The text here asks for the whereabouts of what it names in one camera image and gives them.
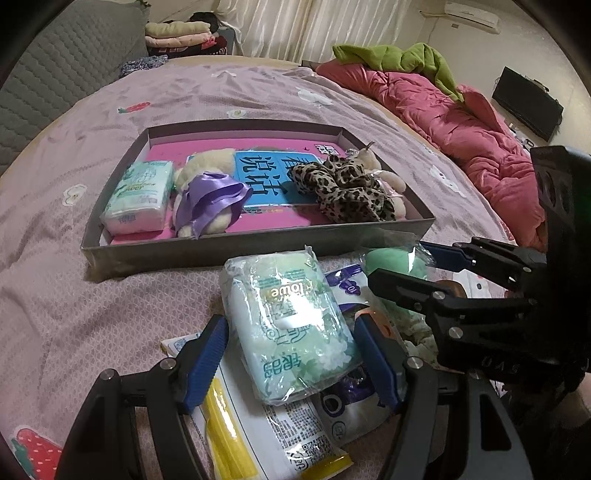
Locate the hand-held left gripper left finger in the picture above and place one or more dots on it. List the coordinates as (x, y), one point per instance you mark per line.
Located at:
(207, 364)

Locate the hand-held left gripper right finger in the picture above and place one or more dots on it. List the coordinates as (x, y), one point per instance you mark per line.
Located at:
(378, 364)

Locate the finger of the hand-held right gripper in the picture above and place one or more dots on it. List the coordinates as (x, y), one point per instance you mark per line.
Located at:
(441, 257)
(401, 288)

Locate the green soft toy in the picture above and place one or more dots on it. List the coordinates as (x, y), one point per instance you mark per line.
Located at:
(392, 263)

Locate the yellow and white wipes pack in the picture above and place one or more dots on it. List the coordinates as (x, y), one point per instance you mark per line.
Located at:
(268, 429)

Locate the large green tissue pack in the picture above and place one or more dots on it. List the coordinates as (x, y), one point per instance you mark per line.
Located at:
(286, 323)

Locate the shallow grey cardboard box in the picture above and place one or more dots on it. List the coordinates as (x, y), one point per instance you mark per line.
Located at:
(184, 256)

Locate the leopard print scrunchie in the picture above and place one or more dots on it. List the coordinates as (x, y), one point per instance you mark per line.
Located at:
(346, 189)

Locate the teddy bear with pink dress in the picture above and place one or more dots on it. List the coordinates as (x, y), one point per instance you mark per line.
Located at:
(369, 159)

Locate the small teddy bear purple dress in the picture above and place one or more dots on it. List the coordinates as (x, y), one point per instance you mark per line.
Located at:
(210, 203)

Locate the small green tissue pack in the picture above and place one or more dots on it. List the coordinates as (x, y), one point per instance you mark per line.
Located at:
(136, 194)

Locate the white patterned cloth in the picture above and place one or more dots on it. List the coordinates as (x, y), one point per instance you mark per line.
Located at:
(415, 334)

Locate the white and purple packet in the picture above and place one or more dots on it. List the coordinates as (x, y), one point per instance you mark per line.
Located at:
(341, 288)

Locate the pink and blue book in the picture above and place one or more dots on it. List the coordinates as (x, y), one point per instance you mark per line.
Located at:
(295, 217)

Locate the pink quilt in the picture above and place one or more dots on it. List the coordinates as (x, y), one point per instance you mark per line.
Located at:
(438, 115)

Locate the purple printed bed sheet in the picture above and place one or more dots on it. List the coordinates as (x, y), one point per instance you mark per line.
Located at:
(69, 300)

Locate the black television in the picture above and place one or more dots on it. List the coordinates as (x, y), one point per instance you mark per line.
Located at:
(526, 104)

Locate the green blanket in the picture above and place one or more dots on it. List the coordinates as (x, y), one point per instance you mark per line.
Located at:
(415, 57)

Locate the white air conditioner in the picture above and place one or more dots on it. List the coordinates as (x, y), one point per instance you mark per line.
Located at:
(471, 16)

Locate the white curtain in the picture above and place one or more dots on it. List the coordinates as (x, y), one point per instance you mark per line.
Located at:
(323, 27)

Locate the blue patterned cloth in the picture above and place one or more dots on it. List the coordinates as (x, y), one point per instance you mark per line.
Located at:
(141, 64)

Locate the stack of folded clothes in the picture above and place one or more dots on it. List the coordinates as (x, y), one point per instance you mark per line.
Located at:
(175, 34)

